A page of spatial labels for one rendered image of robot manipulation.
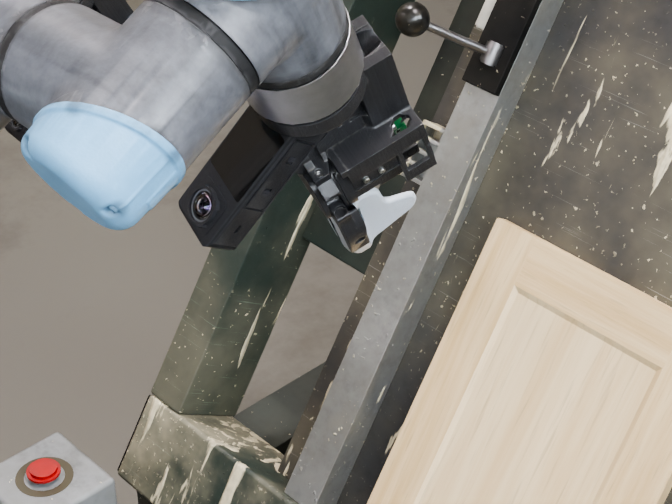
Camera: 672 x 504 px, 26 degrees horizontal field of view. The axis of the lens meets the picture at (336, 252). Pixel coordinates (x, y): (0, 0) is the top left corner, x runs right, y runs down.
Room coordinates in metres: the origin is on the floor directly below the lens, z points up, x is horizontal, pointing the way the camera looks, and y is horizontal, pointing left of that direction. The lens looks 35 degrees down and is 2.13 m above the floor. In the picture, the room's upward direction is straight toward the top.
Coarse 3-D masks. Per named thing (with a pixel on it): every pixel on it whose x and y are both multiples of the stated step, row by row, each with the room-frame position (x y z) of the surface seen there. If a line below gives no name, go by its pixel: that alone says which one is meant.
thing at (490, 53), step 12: (396, 12) 1.43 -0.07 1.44; (408, 12) 1.42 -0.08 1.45; (420, 12) 1.42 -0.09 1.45; (396, 24) 1.43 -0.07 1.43; (408, 24) 1.42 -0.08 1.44; (420, 24) 1.42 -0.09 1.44; (432, 24) 1.43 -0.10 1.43; (444, 36) 1.43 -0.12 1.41; (456, 36) 1.44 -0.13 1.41; (480, 48) 1.44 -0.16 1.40; (492, 48) 1.44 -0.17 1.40; (492, 60) 1.44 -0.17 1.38
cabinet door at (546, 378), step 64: (512, 256) 1.31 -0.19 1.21; (512, 320) 1.27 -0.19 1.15; (576, 320) 1.23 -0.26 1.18; (640, 320) 1.19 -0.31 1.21; (448, 384) 1.26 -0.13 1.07; (512, 384) 1.22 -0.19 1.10; (576, 384) 1.18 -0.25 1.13; (640, 384) 1.15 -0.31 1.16; (448, 448) 1.21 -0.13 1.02; (512, 448) 1.17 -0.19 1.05; (576, 448) 1.14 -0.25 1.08; (640, 448) 1.10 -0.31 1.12
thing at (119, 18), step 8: (88, 0) 1.24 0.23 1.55; (96, 0) 1.26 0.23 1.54; (104, 0) 1.27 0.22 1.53; (112, 0) 1.27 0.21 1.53; (120, 0) 1.28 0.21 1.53; (96, 8) 1.26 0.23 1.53; (104, 8) 1.27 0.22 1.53; (112, 8) 1.27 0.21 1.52; (120, 8) 1.28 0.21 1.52; (128, 8) 1.28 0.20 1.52; (112, 16) 1.27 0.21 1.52; (120, 16) 1.28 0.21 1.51; (128, 16) 1.28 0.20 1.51
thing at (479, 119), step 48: (528, 48) 1.45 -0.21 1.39; (480, 96) 1.43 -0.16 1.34; (480, 144) 1.40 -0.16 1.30; (432, 192) 1.39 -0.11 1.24; (432, 240) 1.36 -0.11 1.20; (384, 288) 1.35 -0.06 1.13; (432, 288) 1.36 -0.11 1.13; (384, 336) 1.31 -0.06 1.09; (336, 384) 1.31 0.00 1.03; (384, 384) 1.30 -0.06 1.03; (336, 432) 1.27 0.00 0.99; (336, 480) 1.25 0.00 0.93
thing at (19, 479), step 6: (30, 462) 1.28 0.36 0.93; (60, 462) 1.28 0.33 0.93; (66, 462) 1.28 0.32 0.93; (24, 468) 1.27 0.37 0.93; (66, 468) 1.27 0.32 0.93; (72, 468) 1.27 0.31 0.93; (18, 474) 1.26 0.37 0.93; (24, 474) 1.26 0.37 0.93; (66, 474) 1.26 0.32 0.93; (72, 474) 1.26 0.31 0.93; (18, 480) 1.25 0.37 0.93; (66, 480) 1.25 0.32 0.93; (18, 486) 1.24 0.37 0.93; (24, 486) 1.24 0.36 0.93; (60, 486) 1.24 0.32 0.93; (66, 486) 1.24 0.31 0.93; (24, 492) 1.23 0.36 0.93; (30, 492) 1.23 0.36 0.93; (36, 492) 1.23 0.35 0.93; (42, 492) 1.23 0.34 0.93; (48, 492) 1.23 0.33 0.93; (54, 492) 1.23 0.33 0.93
